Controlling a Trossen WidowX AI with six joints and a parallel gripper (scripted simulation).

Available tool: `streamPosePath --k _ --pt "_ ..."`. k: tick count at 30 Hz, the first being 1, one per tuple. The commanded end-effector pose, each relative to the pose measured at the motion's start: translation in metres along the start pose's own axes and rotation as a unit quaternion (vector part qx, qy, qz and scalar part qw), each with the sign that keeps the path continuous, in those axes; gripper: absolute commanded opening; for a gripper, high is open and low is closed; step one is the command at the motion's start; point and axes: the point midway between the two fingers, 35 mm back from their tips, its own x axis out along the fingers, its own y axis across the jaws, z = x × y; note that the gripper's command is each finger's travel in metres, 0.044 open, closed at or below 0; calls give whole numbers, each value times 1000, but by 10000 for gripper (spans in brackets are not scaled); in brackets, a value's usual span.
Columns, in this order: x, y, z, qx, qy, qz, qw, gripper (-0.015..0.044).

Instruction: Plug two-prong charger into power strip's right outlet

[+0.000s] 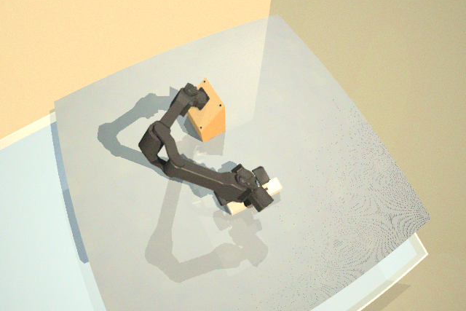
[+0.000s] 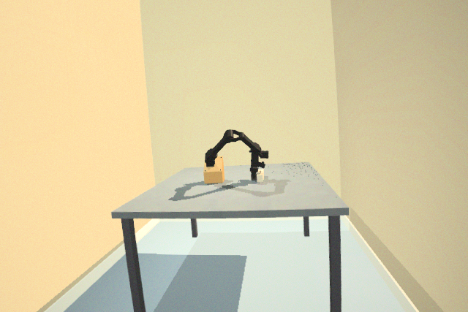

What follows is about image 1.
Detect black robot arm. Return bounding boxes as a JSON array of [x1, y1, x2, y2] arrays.
[[138, 83, 274, 212]]

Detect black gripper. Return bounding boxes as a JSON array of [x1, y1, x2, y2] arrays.
[[213, 166, 269, 206]]

